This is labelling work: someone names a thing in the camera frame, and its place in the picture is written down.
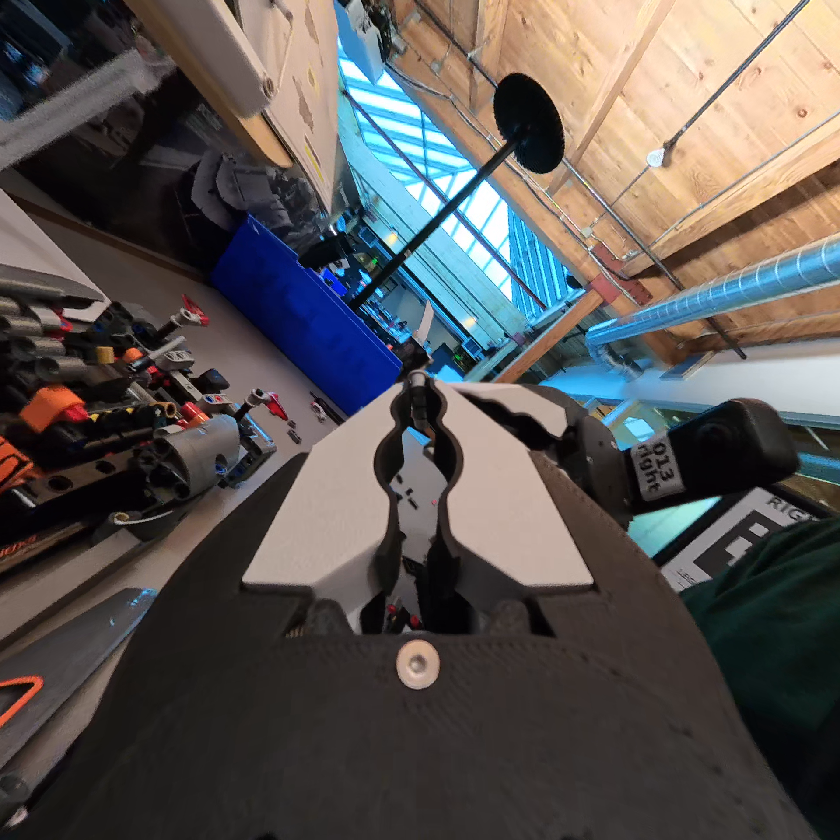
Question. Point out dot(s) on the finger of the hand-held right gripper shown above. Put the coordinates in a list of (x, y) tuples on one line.
[(518, 403), (531, 438)]

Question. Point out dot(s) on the silver ventilation duct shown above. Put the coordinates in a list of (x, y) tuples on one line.
[(722, 289)]

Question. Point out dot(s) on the lego instruction booklet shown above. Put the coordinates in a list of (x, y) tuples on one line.
[(295, 79)]

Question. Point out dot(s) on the blue plastic parts bin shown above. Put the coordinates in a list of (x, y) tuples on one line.
[(295, 308)]

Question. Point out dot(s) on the wooden post red bracket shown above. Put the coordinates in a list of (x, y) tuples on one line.
[(544, 338)]

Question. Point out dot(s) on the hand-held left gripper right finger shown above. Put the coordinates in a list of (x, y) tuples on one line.
[(512, 525)]

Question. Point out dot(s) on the black lego pin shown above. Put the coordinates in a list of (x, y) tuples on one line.
[(420, 407)]

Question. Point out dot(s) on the black support pole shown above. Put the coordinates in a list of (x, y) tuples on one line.
[(525, 124)]

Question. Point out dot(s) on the grey lego fin assembly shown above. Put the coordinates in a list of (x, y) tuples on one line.
[(65, 649)]

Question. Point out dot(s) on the lego technic car chassis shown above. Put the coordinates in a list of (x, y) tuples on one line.
[(98, 426)]

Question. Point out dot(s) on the light grey lego connector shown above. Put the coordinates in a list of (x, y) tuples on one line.
[(417, 379)]

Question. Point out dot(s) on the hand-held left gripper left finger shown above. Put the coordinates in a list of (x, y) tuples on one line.
[(328, 518)]

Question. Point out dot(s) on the white ceiling sensor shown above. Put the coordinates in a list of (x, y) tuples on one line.
[(656, 159)]

